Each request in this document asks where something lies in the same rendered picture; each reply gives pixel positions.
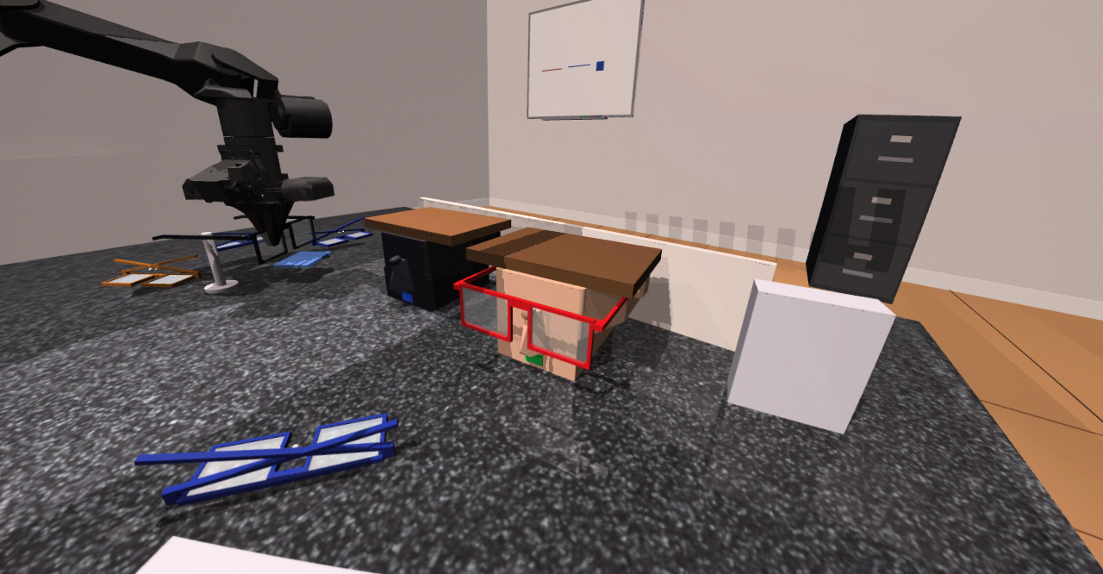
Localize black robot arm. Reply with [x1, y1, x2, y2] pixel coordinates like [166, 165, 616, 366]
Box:
[0, 0, 333, 203]

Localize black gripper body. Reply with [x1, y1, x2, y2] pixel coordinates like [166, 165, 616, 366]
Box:
[182, 136, 334, 202]

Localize red glasses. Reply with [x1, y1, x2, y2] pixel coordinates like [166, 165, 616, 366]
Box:
[453, 266, 628, 370]

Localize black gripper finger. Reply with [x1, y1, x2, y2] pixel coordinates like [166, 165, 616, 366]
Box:
[225, 199, 265, 232]
[253, 200, 298, 246]

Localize blue flat square plate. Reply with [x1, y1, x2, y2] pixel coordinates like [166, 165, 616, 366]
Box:
[274, 251, 331, 268]

